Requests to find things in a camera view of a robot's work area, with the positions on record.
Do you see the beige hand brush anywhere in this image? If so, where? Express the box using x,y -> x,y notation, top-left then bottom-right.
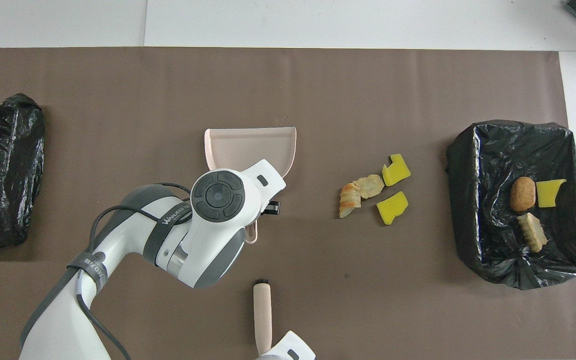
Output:
253,279 -> 273,357

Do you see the striped croissant piece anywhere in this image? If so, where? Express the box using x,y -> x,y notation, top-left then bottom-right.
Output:
339,182 -> 362,219

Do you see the small yellow sponge wedge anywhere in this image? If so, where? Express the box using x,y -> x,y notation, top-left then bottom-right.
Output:
535,178 -> 567,209

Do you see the yellow sponge block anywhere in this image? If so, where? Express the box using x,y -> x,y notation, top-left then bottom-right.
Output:
376,191 -> 410,226

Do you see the open bin with black bag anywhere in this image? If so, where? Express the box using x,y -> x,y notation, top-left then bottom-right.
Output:
445,120 -> 576,291

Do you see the yellow L-shaped sponge piece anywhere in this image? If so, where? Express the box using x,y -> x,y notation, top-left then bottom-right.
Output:
381,153 -> 412,187

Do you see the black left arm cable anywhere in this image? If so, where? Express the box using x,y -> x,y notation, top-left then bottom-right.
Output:
75,182 -> 192,360

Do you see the pale bread piece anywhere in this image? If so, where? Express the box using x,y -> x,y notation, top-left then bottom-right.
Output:
358,174 -> 385,200

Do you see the brown paper table mat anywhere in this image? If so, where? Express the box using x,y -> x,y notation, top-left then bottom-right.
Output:
0,47 -> 576,360

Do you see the pale ridged bread chunk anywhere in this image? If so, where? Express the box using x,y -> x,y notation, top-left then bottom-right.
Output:
516,212 -> 549,253

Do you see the pale pink dustpan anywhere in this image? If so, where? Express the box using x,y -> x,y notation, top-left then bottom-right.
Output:
204,126 -> 297,245

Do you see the orange-brown bun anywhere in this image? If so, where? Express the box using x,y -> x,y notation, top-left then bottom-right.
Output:
509,176 -> 537,213

